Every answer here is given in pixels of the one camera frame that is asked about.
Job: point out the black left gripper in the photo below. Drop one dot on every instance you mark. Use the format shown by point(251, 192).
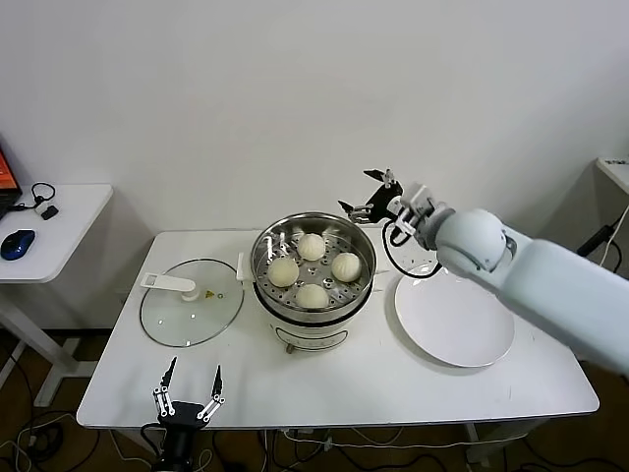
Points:
point(183, 414)

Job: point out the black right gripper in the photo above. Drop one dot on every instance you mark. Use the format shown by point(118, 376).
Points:
point(385, 202)

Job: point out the white steamed baozi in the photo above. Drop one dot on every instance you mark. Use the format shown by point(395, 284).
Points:
point(282, 272)
point(346, 266)
point(312, 296)
point(312, 247)

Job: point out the blue computer mouse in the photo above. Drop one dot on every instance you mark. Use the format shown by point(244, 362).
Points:
point(18, 243)

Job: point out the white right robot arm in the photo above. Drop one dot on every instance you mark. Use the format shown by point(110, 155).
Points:
point(540, 285)

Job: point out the stainless steel steamer basket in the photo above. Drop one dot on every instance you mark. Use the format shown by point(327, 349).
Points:
point(344, 295)

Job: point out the white electric cooker pot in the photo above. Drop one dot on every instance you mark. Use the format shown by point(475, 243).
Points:
point(304, 339)

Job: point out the white round plate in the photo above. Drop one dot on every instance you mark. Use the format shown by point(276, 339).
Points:
point(442, 324)

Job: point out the white side table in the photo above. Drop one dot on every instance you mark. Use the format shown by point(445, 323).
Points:
point(78, 216)

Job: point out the small black device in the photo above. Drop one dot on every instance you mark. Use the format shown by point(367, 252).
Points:
point(51, 212)

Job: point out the white table leg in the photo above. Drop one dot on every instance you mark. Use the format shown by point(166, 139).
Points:
point(475, 442)

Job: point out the black laptop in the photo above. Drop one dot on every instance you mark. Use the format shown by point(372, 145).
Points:
point(7, 182)

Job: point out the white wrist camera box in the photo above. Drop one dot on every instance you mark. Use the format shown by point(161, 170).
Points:
point(417, 201)

